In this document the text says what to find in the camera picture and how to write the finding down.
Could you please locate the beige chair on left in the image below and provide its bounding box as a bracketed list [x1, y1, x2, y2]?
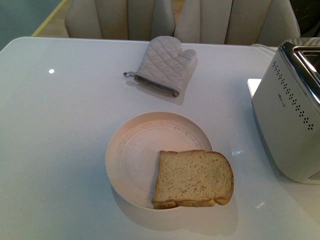
[64, 0, 176, 41]

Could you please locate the beige chair on right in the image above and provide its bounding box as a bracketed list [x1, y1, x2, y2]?
[174, 0, 301, 47]

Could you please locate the grey quilted oven mitt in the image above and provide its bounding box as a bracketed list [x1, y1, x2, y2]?
[123, 36, 198, 97]

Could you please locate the beige round plate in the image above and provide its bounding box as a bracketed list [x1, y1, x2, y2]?
[105, 111, 213, 210]

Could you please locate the beige chair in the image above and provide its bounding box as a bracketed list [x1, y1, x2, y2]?
[64, 0, 176, 41]
[174, 0, 301, 47]

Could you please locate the slice of bread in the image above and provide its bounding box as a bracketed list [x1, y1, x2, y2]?
[151, 150, 234, 209]

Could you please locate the white chrome two-slot toaster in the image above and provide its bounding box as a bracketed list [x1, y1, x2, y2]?
[252, 37, 320, 185]

